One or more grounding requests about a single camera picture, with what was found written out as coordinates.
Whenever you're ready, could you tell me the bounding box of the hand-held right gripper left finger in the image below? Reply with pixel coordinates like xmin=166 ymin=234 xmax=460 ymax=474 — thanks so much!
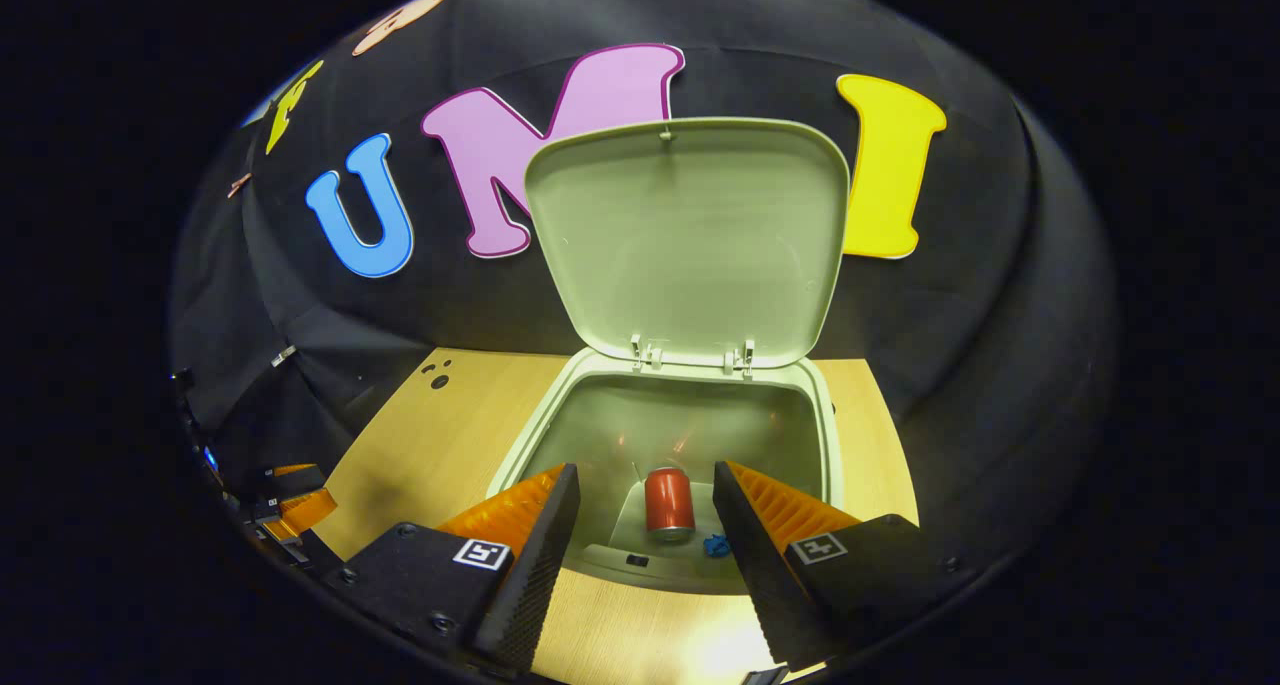
xmin=325 ymin=463 xmax=583 ymax=674

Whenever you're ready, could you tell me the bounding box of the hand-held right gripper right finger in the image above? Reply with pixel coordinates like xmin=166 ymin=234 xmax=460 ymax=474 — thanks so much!
xmin=712 ymin=460 xmax=976 ymax=671

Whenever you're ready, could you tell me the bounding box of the red pop can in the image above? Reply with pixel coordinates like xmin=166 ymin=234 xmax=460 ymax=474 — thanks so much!
xmin=644 ymin=467 xmax=697 ymax=543

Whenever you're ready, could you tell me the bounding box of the green desktop garbage bin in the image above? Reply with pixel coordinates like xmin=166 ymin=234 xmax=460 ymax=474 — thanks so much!
xmin=485 ymin=115 xmax=853 ymax=596

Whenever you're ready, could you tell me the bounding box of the wooden desktop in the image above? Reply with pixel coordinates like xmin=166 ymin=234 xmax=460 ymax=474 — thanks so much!
xmin=310 ymin=347 xmax=921 ymax=685

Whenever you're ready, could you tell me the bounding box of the black backdrop cloth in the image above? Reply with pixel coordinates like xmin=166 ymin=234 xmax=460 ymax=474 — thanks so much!
xmin=165 ymin=0 xmax=1121 ymax=566

